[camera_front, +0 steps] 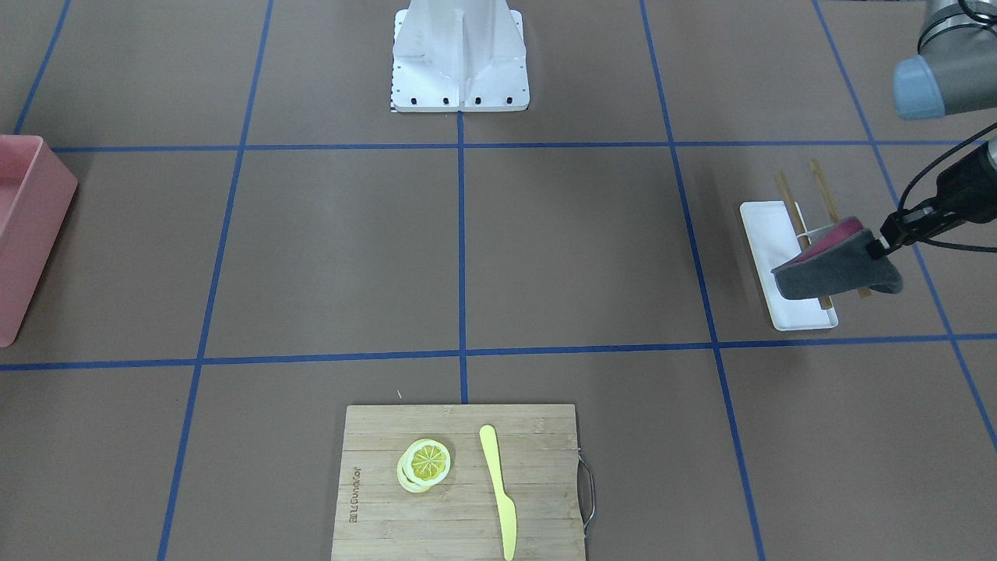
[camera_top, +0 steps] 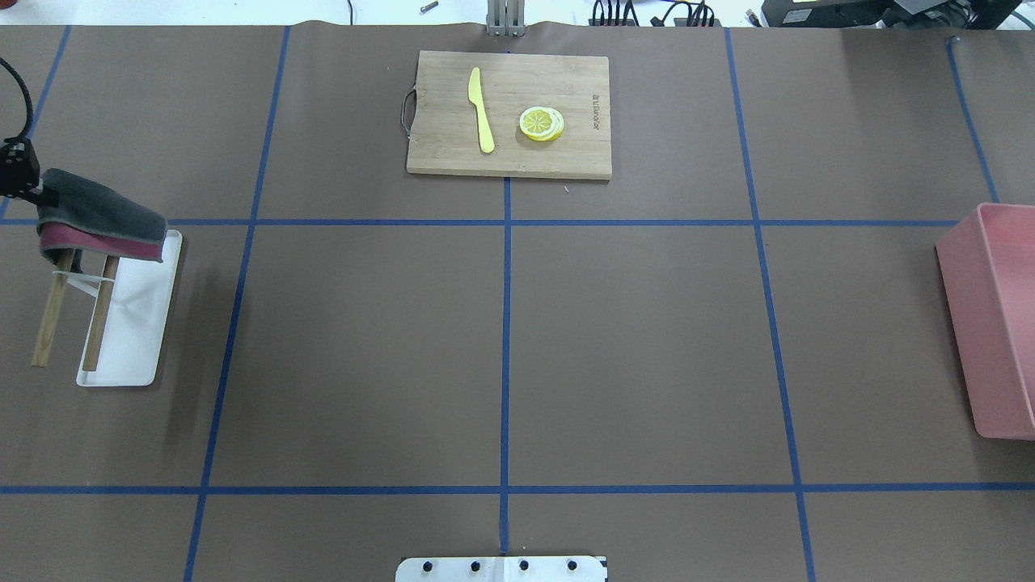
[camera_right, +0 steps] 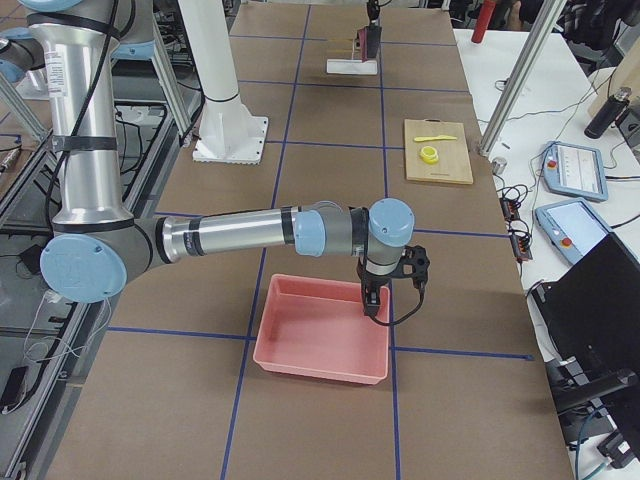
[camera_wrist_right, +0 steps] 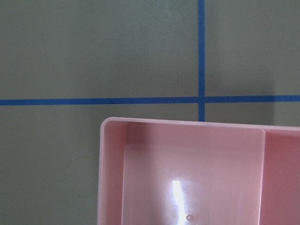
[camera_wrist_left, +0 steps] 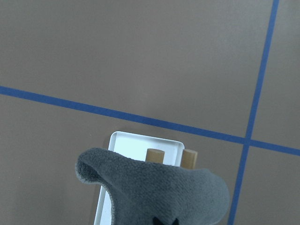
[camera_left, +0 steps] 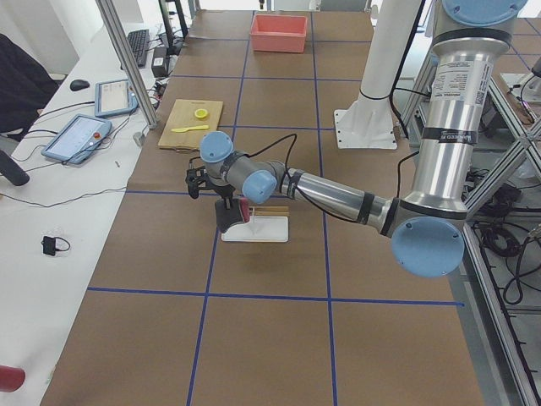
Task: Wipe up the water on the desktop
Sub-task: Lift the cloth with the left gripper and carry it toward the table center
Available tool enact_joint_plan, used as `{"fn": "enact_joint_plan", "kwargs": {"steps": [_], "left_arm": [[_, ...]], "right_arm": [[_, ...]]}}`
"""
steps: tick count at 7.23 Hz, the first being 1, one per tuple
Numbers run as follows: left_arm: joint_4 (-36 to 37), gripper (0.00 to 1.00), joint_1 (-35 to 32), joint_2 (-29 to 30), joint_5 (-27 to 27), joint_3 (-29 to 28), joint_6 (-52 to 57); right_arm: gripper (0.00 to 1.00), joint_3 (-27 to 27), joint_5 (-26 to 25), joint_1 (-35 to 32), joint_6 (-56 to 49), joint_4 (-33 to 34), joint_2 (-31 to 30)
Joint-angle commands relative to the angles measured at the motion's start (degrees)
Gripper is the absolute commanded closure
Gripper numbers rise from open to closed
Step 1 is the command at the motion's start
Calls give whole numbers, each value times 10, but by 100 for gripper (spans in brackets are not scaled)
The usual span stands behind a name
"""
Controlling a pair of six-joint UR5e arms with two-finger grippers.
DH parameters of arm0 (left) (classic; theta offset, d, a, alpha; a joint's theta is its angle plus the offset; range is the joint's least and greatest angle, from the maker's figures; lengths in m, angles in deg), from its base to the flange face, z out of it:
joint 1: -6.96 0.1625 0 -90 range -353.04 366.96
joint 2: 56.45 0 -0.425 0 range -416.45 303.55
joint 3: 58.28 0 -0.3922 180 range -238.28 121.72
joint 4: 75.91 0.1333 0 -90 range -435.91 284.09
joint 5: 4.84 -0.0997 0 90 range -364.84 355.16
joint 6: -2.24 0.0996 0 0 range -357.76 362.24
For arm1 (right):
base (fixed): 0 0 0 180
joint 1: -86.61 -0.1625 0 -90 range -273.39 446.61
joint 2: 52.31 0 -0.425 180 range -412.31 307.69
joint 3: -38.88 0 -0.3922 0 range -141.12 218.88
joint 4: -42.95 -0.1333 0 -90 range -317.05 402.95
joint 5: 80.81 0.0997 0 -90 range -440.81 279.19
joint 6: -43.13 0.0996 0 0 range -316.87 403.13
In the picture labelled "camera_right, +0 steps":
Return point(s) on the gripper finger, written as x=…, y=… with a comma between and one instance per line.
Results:
x=373, y=12

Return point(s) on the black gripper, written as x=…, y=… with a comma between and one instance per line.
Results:
x=374, y=280

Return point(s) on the pink and grey cloth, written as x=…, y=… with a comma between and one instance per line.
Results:
x=368, y=42

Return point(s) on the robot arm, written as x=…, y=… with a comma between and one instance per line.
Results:
x=98, y=245

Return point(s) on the black water bottle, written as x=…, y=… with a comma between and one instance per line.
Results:
x=608, y=113

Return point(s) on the pink plastic bin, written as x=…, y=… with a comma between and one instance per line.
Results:
x=317, y=328

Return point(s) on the red bottle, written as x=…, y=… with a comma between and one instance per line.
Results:
x=483, y=20

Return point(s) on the yellow plastic knife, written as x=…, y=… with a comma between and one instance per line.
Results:
x=419, y=139

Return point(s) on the yellow lemon slices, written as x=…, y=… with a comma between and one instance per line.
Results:
x=429, y=155

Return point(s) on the bamboo cutting board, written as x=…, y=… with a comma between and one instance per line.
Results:
x=454, y=165

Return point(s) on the near blue teach pendant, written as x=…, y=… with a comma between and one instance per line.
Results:
x=573, y=227

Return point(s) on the blue teach pendant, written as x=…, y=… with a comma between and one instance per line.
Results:
x=573, y=227
x=575, y=171

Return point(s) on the far blue teach pendant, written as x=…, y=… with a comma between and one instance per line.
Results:
x=575, y=171

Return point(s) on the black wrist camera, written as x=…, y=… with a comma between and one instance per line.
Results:
x=414, y=265

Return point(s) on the aluminium frame post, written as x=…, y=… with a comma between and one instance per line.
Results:
x=533, y=46

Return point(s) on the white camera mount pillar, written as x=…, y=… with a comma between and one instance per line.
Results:
x=228, y=132

